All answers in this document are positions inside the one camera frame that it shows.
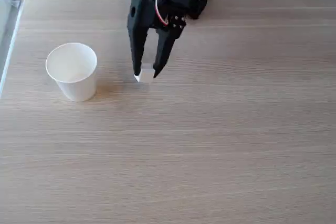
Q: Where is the white paper cup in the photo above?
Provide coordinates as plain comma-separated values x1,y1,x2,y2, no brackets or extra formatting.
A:
45,42,98,102

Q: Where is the small white block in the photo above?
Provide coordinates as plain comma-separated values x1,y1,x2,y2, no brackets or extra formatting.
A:
133,63,154,83

